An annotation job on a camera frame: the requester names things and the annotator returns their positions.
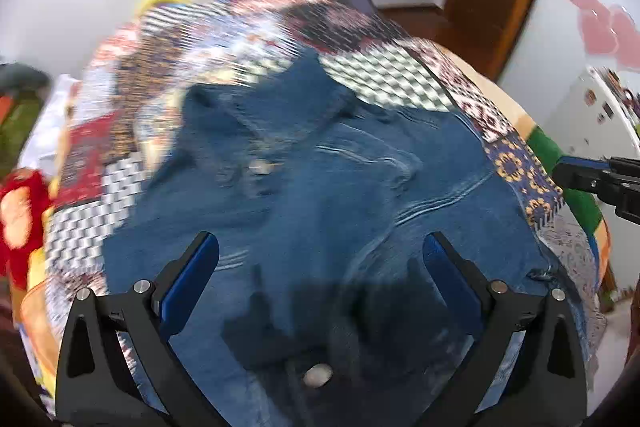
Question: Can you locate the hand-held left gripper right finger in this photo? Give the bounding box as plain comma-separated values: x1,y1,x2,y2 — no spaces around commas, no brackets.
415,231,587,427

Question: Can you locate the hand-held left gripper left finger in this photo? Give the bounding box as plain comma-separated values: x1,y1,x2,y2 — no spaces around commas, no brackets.
56,231,221,427

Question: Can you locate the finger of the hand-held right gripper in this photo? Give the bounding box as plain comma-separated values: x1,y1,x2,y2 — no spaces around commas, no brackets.
551,156,640,225

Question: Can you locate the blue denim jacket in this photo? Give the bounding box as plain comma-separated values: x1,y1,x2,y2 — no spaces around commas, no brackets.
102,49,556,427

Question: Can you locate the white refrigerator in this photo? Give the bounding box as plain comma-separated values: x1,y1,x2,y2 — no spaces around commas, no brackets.
542,66,640,168

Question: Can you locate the red plush toy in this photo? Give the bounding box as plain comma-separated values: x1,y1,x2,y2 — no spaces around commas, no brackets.
0,169,56,278

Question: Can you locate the white pillow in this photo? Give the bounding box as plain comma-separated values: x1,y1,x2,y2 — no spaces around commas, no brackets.
20,74,81,168

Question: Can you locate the patchwork printed blanket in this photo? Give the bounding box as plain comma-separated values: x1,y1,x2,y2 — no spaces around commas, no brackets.
15,0,608,418

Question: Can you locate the green box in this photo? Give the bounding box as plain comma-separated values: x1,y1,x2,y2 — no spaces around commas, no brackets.
0,94,43,180

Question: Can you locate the grey cloth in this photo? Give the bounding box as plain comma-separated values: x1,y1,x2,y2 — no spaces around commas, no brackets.
0,63,51,95

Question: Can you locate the pink wall decoration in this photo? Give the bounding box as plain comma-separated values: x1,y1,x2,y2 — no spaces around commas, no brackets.
545,0,640,70

